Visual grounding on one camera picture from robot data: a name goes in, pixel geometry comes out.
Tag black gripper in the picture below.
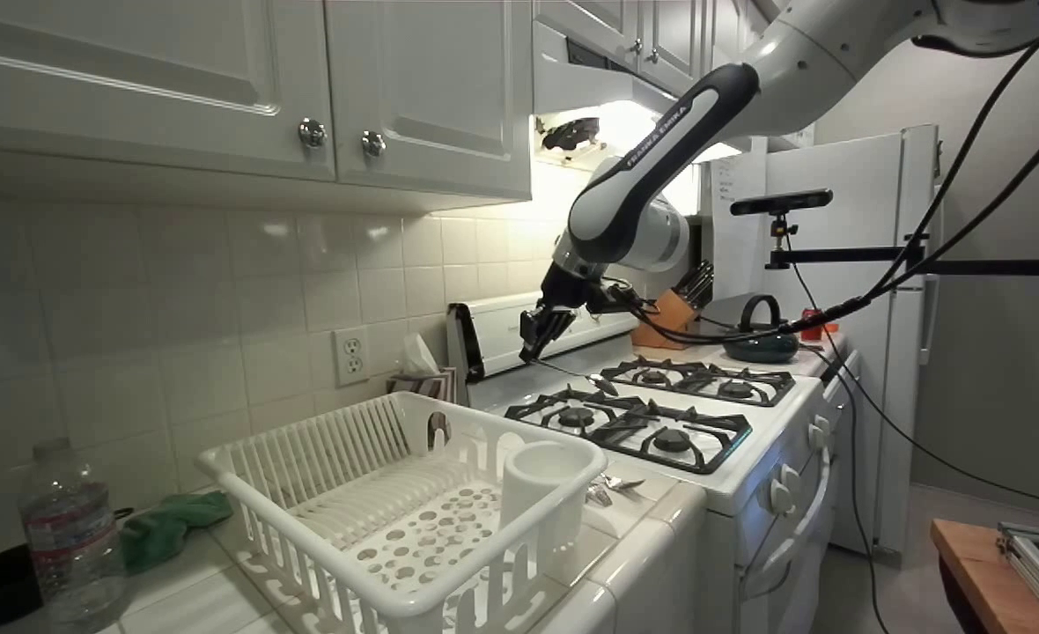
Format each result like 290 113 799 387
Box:
517 261 603 365

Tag white gas stove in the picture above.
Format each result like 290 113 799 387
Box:
445 284 862 634

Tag black stove grate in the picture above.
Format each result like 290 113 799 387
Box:
592 353 799 412
501 383 758 480

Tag striped tissue box cover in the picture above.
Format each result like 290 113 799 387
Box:
388 362 477 410

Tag wooden knife block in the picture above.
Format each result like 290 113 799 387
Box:
632 284 706 353

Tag white utensil cup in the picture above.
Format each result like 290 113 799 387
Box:
497 435 606 561

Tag black range hood fixture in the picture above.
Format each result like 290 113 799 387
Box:
539 113 603 155

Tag black kettle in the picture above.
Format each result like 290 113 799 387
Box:
722 292 805 365

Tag white range hood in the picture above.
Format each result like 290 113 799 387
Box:
530 16 726 180

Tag small red container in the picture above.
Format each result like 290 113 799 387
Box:
796 306 830 345

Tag white upper cabinet door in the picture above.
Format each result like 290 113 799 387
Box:
324 0 536 205
0 0 340 187

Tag white plastic dish rack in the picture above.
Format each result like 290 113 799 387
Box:
198 387 613 634

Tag white cabinets above hood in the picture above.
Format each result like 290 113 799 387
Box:
536 0 768 102

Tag white refrigerator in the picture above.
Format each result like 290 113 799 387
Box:
706 121 945 561

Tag green cloth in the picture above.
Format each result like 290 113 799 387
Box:
115 488 235 579

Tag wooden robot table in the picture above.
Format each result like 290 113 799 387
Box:
929 515 1039 634

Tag clear plastic water bottle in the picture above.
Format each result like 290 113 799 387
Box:
17 435 134 630

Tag white wall outlet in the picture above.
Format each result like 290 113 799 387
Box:
330 323 375 387

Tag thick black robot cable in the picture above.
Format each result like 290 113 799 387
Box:
639 5 1039 350

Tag black stereo camera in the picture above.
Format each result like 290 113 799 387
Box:
728 187 836 222

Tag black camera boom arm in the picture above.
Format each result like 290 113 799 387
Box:
768 241 1039 281

